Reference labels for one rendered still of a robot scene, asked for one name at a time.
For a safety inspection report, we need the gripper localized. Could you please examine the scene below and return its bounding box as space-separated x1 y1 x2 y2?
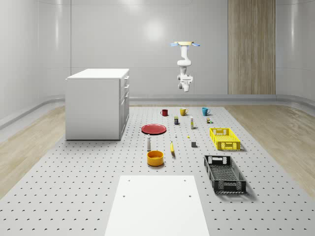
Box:
179 73 194 84

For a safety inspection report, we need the red plate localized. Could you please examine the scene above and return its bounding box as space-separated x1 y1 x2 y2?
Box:
141 123 168 136

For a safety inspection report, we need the yellow basket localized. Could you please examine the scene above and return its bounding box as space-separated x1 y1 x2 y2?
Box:
209 127 242 151

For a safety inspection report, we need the yellow bowl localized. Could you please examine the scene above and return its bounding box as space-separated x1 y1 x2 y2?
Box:
147 150 164 167

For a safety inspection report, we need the white cabinet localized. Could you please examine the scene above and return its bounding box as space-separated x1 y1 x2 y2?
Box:
65 68 130 141

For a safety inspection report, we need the dark grey basket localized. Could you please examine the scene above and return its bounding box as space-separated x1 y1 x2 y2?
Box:
203 155 247 195

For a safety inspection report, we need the white board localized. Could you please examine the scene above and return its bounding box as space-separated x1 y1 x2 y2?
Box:
104 175 211 236

